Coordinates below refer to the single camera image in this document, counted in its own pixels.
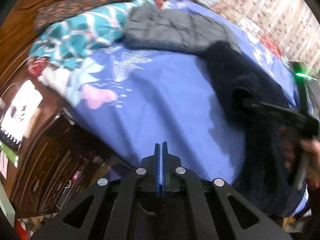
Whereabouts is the grey quilted puffer jacket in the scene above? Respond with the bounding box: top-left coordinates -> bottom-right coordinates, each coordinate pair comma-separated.
123,2 -> 240,55

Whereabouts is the beige leaf print curtain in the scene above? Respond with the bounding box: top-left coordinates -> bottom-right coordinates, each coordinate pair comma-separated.
220,0 -> 319,73

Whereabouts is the person's right hand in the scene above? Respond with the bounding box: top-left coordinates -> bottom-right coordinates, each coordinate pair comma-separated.
300,139 -> 320,190

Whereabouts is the dark navy fleece garment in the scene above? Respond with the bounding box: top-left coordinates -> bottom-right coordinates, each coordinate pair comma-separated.
204,41 -> 304,217

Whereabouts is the carved wooden headboard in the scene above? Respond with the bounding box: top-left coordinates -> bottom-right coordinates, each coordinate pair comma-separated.
0,0 -> 141,218

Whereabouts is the teal white patterned cloth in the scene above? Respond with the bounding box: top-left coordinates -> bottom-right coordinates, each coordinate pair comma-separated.
29,0 -> 155,70

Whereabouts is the blue patterned bed sheet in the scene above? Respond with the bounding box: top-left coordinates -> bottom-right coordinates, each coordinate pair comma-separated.
42,1 -> 299,184

